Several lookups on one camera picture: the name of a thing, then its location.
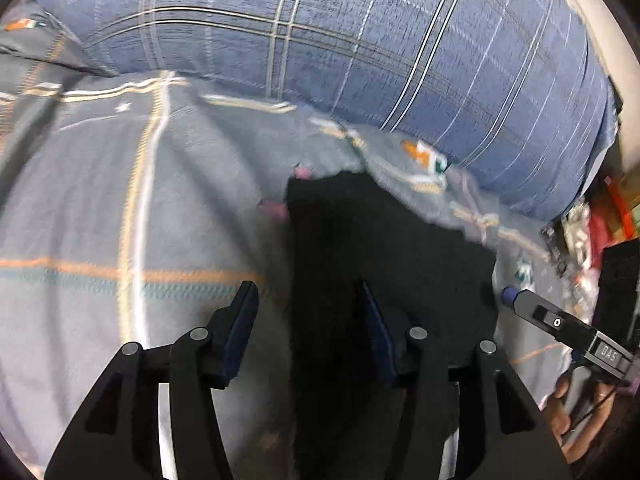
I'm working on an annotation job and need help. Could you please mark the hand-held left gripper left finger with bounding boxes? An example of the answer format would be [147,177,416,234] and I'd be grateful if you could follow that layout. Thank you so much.
[45,280,260,480]

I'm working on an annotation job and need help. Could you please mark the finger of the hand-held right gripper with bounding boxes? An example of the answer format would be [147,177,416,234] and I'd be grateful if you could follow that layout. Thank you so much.
[500,286,597,347]

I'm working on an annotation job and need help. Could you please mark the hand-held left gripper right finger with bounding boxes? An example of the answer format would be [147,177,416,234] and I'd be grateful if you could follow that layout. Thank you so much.
[353,281,574,480]

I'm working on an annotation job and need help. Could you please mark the black pants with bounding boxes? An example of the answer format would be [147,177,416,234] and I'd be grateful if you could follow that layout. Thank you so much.
[285,170,499,480]

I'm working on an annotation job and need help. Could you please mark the person's right hand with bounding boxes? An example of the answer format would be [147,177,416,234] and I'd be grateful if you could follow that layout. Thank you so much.
[543,367,620,465]

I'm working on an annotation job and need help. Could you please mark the white plastic bag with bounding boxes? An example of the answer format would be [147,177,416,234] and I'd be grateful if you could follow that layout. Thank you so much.
[559,206,593,263]

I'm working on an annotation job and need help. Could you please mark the red bag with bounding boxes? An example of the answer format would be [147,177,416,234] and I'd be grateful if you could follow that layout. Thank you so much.
[587,177,637,261]

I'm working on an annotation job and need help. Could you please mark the grey patterned bed sheet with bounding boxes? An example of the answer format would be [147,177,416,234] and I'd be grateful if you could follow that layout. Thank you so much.
[0,5,597,480]

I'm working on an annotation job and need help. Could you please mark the blue plaid pillow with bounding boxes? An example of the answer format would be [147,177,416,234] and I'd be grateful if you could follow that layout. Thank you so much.
[35,0,622,224]

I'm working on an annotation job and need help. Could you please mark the black cable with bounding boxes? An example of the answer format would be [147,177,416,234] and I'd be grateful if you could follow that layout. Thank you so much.
[564,384,618,443]

